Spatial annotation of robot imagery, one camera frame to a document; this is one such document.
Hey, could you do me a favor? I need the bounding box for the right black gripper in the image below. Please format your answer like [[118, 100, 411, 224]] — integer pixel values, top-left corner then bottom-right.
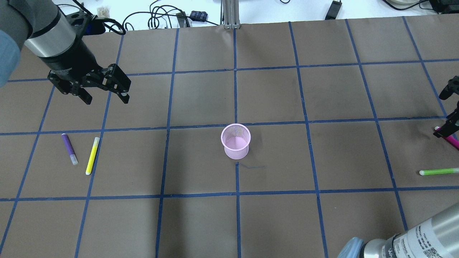
[[433, 76, 459, 138]]

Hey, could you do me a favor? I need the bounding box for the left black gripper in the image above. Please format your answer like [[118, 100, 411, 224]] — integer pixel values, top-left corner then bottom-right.
[[42, 10, 131, 105]]

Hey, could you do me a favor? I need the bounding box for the pink pen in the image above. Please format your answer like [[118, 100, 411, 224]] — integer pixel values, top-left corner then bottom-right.
[[441, 135, 459, 150]]

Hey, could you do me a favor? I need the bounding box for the purple pen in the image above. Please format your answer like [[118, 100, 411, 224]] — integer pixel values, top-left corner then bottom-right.
[[62, 133, 79, 166]]

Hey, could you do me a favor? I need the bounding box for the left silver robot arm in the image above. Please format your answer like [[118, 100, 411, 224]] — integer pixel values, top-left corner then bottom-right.
[[0, 0, 131, 105]]

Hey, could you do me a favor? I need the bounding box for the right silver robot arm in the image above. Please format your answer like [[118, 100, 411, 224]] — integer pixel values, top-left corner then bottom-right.
[[338, 76, 459, 258]]

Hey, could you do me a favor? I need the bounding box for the pink mesh cup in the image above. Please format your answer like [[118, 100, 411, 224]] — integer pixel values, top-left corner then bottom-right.
[[220, 124, 251, 160]]

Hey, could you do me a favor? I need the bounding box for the green pen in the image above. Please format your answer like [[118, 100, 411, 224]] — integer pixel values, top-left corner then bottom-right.
[[418, 168, 459, 176]]

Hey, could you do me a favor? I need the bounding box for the yellow pen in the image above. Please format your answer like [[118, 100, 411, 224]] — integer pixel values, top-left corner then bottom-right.
[[85, 137, 100, 175]]

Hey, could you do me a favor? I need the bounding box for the black power adapter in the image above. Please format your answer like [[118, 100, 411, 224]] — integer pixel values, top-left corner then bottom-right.
[[325, 0, 342, 20]]

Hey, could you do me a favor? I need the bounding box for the black cable bundle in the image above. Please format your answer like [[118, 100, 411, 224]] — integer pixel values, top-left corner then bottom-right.
[[122, 0, 220, 32]]

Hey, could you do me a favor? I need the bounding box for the aluminium frame post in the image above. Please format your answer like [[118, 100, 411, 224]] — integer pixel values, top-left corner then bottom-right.
[[220, 0, 241, 29]]

